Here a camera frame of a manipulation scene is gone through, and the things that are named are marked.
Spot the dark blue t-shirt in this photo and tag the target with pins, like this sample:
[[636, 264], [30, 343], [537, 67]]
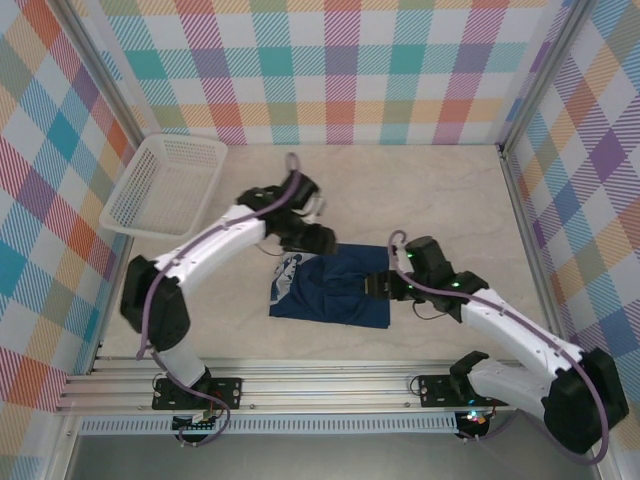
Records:
[[330, 305]]

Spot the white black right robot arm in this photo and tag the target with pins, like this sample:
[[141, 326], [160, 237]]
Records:
[[510, 325]]

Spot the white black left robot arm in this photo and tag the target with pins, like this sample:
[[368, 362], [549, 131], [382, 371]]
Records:
[[210, 245]]

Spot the aluminium floor edge profile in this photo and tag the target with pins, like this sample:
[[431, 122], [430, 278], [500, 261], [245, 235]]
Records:
[[527, 225]]

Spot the white plastic mesh basket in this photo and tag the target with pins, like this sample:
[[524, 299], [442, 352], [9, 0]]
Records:
[[160, 190]]

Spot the small circuit board with lights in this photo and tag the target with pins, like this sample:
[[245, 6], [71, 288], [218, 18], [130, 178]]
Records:
[[475, 419]]

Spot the grey metal front panel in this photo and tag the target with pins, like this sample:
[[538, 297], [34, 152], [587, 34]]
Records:
[[325, 457]]

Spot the small black circuit board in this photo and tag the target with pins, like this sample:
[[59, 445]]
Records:
[[195, 426]]

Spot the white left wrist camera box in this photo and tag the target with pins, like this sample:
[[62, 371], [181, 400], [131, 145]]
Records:
[[317, 207]]

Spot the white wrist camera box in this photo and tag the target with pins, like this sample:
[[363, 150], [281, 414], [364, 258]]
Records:
[[317, 207], [399, 260]]

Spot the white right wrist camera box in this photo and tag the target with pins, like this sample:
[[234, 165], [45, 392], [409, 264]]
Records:
[[399, 260]]

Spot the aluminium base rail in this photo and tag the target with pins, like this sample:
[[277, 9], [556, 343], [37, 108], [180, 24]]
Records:
[[325, 385]]

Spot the aluminium frame post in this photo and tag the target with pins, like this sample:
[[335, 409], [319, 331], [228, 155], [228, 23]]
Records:
[[541, 75], [111, 75]]

